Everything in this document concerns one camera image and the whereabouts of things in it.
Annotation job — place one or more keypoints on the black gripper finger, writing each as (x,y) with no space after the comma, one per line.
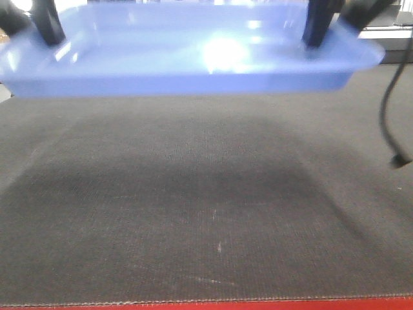
(45,17)
(13,19)
(319,17)
(358,14)

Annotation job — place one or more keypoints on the blue plastic tray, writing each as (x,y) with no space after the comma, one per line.
(126,49)

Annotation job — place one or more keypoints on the dark woven table mat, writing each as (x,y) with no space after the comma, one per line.
(202,198)

